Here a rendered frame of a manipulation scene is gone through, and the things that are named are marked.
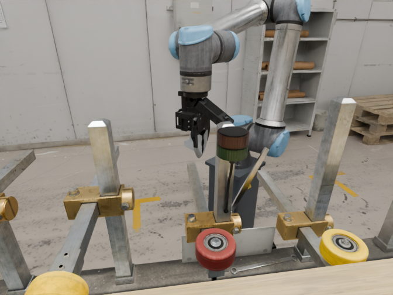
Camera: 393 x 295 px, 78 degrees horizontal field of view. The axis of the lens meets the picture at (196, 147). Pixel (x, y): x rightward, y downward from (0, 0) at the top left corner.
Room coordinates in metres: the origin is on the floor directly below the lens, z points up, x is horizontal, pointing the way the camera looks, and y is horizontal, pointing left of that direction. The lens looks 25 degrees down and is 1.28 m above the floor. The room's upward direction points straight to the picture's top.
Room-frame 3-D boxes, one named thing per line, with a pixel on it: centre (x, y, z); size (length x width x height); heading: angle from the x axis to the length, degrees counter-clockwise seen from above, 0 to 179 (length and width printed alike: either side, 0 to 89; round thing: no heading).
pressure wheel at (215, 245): (0.36, -0.04, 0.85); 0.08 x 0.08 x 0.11
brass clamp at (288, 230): (0.50, -0.29, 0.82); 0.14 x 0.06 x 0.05; 98
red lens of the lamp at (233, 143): (0.43, -0.07, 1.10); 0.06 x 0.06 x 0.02
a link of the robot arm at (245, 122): (1.27, -0.24, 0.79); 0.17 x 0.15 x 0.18; 51
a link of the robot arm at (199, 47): (0.71, 0.00, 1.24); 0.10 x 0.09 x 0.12; 141
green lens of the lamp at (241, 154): (0.43, -0.07, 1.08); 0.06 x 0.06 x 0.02
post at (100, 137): (0.44, 0.19, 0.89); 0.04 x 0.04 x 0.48; 8
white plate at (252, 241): (0.50, -0.09, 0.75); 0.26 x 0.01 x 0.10; 98
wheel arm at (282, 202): (0.55, -0.26, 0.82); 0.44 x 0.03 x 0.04; 8
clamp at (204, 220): (0.47, -0.04, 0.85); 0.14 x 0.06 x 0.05; 98
